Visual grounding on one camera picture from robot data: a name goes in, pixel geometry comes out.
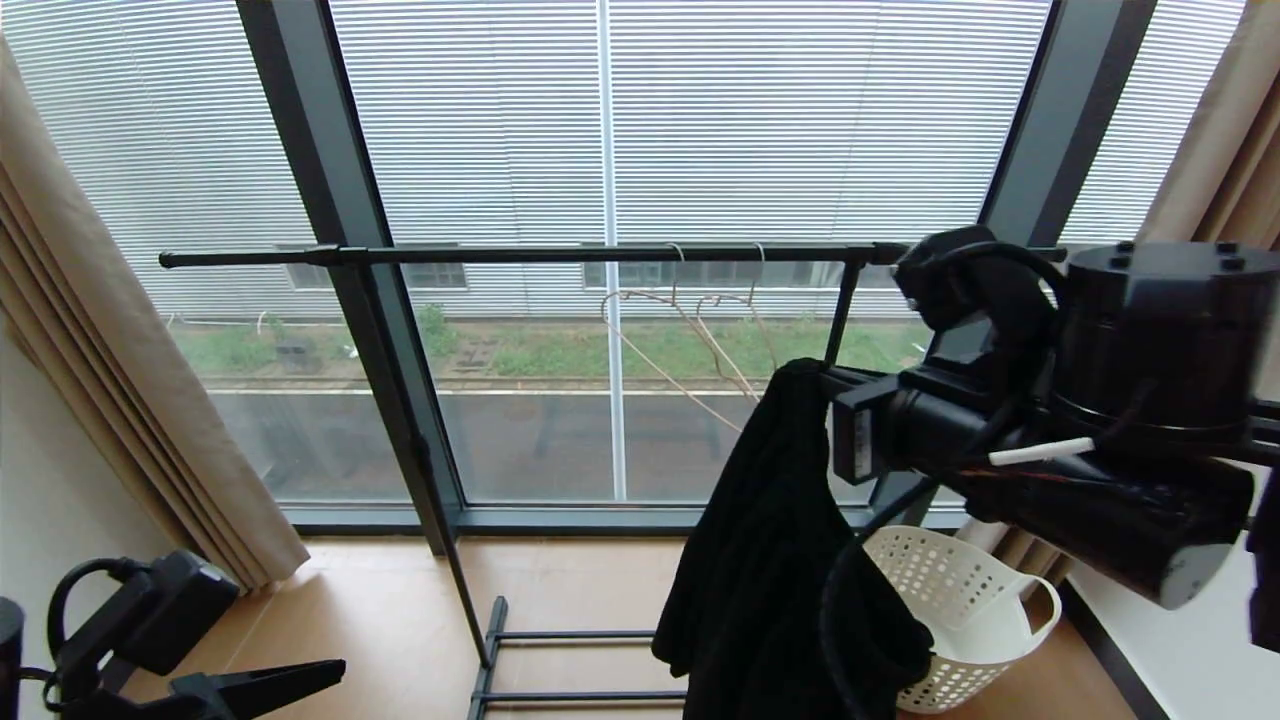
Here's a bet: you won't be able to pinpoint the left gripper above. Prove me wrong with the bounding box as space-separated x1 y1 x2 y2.
40 657 348 720

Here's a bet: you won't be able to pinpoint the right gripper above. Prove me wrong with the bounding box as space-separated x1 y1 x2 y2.
820 365 1256 611

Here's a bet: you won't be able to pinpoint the black printed shorts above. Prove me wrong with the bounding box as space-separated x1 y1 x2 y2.
652 357 936 720

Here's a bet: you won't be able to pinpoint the pink clothes hanger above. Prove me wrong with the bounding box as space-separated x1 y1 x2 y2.
695 243 781 406
600 243 746 433

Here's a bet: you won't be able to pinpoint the white laundry basket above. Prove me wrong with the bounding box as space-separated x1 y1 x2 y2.
862 525 1063 715

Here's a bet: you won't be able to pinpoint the black clothes rack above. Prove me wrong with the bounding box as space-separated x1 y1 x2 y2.
158 240 1071 720

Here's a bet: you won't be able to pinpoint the window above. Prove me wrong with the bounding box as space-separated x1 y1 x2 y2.
0 0 1251 536

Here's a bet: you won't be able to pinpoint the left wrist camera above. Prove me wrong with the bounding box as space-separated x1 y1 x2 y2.
48 550 241 691

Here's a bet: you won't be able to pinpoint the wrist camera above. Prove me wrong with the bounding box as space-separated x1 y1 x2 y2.
48 550 241 691
892 226 1069 336

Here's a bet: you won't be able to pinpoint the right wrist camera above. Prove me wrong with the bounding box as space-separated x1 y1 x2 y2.
892 226 1069 336

